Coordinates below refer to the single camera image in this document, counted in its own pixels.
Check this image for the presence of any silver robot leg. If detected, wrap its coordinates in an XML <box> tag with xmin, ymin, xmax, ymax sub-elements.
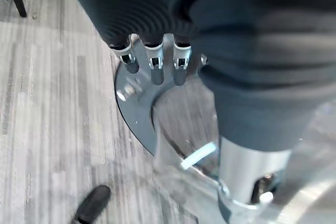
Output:
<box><xmin>114</xmin><ymin>33</ymin><xmax>336</xmax><ymax>224</ymax></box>

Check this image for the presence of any dark robot foot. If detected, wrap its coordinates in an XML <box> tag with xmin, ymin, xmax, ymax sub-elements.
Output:
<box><xmin>71</xmin><ymin>184</ymin><xmax>112</xmax><ymax>224</ymax></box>

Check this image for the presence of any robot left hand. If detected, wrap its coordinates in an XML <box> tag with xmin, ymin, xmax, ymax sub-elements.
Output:
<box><xmin>59</xmin><ymin>0</ymin><xmax>336</xmax><ymax>206</ymax></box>

